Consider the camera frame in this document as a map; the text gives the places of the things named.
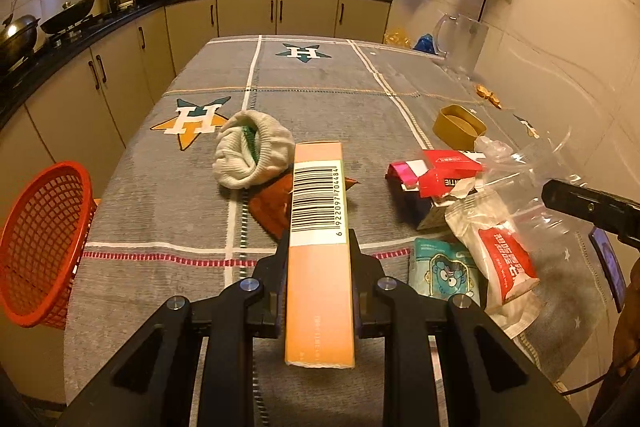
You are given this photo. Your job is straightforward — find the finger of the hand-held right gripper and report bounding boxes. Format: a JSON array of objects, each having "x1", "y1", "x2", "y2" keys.
[
  {"x1": 589, "y1": 227, "x2": 627, "y2": 314},
  {"x1": 541, "y1": 179, "x2": 640, "y2": 250}
]

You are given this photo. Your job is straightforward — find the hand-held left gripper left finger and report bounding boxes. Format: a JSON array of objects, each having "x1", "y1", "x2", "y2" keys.
[{"x1": 57, "y1": 227, "x2": 292, "y2": 427}]

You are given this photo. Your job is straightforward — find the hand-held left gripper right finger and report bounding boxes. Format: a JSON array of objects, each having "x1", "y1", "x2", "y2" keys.
[{"x1": 350, "y1": 229, "x2": 583, "y2": 427}]

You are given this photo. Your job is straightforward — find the orange box with barcode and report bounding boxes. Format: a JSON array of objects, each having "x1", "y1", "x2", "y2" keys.
[{"x1": 284, "y1": 141, "x2": 357, "y2": 370}]

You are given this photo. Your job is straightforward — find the white knitted sock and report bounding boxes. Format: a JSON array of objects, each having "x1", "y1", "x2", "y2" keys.
[{"x1": 211, "y1": 109, "x2": 296, "y2": 192}]

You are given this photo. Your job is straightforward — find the red plastic basket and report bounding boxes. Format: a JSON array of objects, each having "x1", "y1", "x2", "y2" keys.
[{"x1": 0, "y1": 161, "x2": 98, "y2": 330}]

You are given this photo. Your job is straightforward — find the orange-brown foil wrapper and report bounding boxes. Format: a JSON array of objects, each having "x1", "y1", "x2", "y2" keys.
[{"x1": 248, "y1": 172, "x2": 361, "y2": 240}]

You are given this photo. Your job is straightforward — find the clear plastic bag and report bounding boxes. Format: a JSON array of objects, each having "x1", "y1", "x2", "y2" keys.
[{"x1": 475, "y1": 127, "x2": 606, "y2": 258}]

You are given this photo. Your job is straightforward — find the teal cartoon packet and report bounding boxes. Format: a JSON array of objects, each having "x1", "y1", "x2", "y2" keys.
[{"x1": 409, "y1": 237, "x2": 488, "y2": 308}]

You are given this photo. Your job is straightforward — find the small white wrapper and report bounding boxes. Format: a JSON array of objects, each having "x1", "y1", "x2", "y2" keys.
[{"x1": 515, "y1": 114, "x2": 541, "y2": 138}]

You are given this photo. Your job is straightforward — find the white snack packet red label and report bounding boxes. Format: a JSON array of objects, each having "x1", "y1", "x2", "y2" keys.
[{"x1": 444, "y1": 189, "x2": 542, "y2": 340}]

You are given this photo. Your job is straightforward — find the crumpled clear plastic wrap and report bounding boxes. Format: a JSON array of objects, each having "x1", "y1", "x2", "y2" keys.
[{"x1": 475, "y1": 136, "x2": 514, "y2": 164}]

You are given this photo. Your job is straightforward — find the pink wrapper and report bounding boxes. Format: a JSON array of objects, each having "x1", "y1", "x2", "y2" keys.
[{"x1": 385, "y1": 159, "x2": 431, "y2": 192}]

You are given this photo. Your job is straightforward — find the red and white carton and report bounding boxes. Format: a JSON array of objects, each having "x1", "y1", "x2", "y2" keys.
[{"x1": 417, "y1": 149, "x2": 486, "y2": 198}]

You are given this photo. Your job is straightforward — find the orange candy wrapper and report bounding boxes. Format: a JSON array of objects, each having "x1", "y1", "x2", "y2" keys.
[{"x1": 475, "y1": 84, "x2": 502, "y2": 108}]

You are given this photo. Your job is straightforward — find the grey star-printed tablecloth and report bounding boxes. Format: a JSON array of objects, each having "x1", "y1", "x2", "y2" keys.
[{"x1": 65, "y1": 36, "x2": 616, "y2": 427}]

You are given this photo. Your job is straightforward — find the clear plastic pitcher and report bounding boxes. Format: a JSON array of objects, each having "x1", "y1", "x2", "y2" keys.
[{"x1": 432, "y1": 13, "x2": 490, "y2": 78}]

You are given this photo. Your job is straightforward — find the yellow plastic bag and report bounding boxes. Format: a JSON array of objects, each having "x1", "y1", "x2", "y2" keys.
[{"x1": 384, "y1": 27, "x2": 413, "y2": 50}]

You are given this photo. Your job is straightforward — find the beige base cabinets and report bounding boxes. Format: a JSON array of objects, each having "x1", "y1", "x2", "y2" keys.
[{"x1": 0, "y1": 0, "x2": 393, "y2": 408}]

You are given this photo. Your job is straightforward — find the black kitchen counter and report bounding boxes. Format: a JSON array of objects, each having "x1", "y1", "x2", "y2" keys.
[{"x1": 0, "y1": 0, "x2": 396, "y2": 128}]

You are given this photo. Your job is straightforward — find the black wok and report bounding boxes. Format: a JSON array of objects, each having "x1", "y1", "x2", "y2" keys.
[{"x1": 40, "y1": 0, "x2": 110, "y2": 35}]

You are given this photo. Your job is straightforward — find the metal pot with lid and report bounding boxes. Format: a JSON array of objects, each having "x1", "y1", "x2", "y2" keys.
[{"x1": 0, "y1": 14, "x2": 41, "y2": 68}]

